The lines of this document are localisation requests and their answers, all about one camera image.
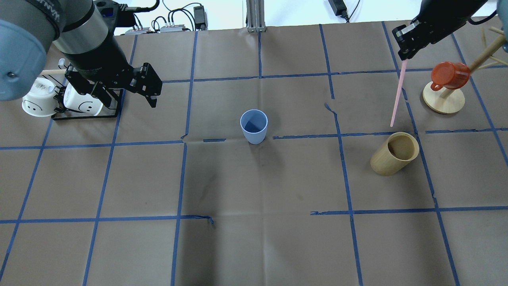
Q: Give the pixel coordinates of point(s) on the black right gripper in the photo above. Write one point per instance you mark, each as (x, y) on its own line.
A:
(435, 24)

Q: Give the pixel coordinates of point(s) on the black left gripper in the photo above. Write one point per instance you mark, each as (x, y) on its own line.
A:
(98, 56)

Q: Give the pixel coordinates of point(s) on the light blue cup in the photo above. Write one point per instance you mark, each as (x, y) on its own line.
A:
(254, 125)

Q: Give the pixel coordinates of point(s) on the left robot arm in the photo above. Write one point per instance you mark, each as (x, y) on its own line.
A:
(77, 29)

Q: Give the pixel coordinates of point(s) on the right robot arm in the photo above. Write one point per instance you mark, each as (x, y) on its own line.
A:
(465, 9)

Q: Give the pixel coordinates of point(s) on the orange cup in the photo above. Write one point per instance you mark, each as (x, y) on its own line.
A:
(449, 75)

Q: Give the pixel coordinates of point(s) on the round wooden cup stand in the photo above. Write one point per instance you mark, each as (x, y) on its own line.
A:
(448, 101)

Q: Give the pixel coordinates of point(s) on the white upside-down cup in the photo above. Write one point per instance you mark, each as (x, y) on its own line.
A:
(39, 101)

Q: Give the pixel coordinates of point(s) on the black mug rack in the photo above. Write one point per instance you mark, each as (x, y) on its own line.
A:
(111, 98)

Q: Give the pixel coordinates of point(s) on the white mug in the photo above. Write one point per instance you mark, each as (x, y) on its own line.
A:
(77, 102)

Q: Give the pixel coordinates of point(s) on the grey usb hub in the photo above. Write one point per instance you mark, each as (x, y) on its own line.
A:
(138, 31)
(172, 28)

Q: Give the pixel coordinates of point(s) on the wooden rack dowel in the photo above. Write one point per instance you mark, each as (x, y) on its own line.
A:
(53, 72)

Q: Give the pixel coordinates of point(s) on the black power adapter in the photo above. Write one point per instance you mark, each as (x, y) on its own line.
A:
(339, 8)
(200, 18)

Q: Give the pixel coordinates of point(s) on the bamboo cylinder holder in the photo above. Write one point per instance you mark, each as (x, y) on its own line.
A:
(395, 153)

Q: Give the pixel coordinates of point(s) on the aluminium frame post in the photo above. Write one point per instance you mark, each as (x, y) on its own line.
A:
(255, 16)

